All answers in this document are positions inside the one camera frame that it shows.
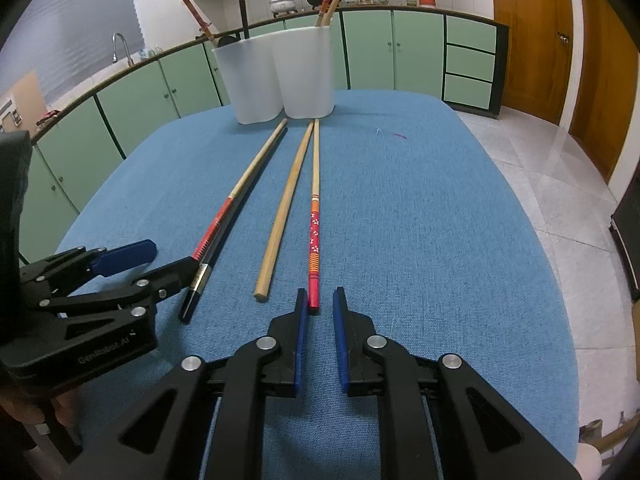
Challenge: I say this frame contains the brown cardboard panel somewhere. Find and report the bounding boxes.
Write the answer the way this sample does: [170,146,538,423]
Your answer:
[0,71,43,131]

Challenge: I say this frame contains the dark glass display cabinet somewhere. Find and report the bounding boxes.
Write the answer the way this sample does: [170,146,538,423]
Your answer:
[610,195,640,301]

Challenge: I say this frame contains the chrome kitchen faucet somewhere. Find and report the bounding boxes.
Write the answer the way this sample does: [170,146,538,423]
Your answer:
[112,32,135,66]

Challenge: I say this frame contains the green lower kitchen cabinets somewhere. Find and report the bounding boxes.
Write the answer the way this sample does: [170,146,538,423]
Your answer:
[17,7,511,266]

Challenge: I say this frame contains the brown wooden door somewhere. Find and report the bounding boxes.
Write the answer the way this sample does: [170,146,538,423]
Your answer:
[567,0,640,186]
[487,0,575,126]

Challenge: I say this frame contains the white wall device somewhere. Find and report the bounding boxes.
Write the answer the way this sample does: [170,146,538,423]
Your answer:
[0,100,24,129]

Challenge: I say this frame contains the person's left hand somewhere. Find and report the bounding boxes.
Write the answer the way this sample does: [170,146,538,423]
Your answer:
[0,392,78,433]

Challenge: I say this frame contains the grey window blind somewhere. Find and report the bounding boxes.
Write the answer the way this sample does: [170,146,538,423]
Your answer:
[15,0,147,96]

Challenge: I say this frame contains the white plastic utensil container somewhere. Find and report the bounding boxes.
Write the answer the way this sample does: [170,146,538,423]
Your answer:
[270,25,335,120]
[212,35,284,126]

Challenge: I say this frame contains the wooden chair frame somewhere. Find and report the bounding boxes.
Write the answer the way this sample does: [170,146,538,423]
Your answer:
[580,410,637,467]

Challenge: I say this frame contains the beige chopstick with red end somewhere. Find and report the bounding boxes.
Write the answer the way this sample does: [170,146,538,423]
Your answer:
[177,0,219,47]
[192,118,289,263]

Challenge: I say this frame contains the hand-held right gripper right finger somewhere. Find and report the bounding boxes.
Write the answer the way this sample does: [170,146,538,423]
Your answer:
[332,286,583,480]

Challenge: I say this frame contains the blue table cloth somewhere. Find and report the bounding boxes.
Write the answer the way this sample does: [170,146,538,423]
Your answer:
[54,89,581,480]

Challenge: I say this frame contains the plain bamboo chopstick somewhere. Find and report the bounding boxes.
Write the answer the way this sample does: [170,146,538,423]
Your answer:
[253,120,315,303]

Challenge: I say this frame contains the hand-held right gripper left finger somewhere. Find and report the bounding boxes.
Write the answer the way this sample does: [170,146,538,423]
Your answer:
[60,287,308,480]

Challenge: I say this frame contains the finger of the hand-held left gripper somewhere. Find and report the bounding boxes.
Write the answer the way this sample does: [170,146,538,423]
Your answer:
[20,240,157,296]
[40,256,201,318]

